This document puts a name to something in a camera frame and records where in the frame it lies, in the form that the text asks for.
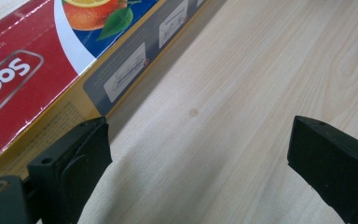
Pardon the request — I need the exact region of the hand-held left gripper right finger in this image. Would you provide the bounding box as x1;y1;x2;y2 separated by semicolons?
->
286;115;358;224

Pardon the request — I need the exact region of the red and yellow wrap box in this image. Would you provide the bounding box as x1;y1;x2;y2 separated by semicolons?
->
0;0;214;183

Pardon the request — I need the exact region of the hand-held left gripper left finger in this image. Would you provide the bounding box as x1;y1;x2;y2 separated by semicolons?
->
27;116;114;224

